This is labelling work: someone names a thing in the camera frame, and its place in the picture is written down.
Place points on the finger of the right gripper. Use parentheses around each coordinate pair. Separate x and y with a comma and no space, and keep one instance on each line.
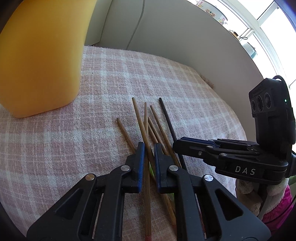
(208,152)
(221,143)

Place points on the white floral slow cooker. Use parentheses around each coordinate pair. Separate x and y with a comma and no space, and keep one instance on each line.
(213,11)

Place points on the mint green electric kettle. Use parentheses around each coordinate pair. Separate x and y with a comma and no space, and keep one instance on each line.
(250,50)

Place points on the green plastic spoon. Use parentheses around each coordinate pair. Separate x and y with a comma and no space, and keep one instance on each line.
(170,196)

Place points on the red-tipped wooden chopstick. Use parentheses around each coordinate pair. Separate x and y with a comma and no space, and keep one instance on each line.
(147,178)

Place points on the brown wooden chopstick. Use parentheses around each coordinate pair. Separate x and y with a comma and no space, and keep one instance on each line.
(165,199)
(165,137)
(125,134)
(155,136)

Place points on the black camera box right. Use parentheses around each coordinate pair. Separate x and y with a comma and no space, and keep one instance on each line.
(274,118)

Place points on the pink sleeve right forearm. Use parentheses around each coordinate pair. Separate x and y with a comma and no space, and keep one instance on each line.
(276,217)

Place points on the yellow plastic utensil bucket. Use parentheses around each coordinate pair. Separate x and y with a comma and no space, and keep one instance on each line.
(41,53)

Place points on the right gloved hand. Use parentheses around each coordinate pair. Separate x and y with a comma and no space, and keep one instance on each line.
(249,196)

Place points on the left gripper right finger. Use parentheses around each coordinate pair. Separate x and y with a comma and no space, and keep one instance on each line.
(205,209)

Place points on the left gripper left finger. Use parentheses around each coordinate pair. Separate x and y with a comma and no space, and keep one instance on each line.
(93,208)

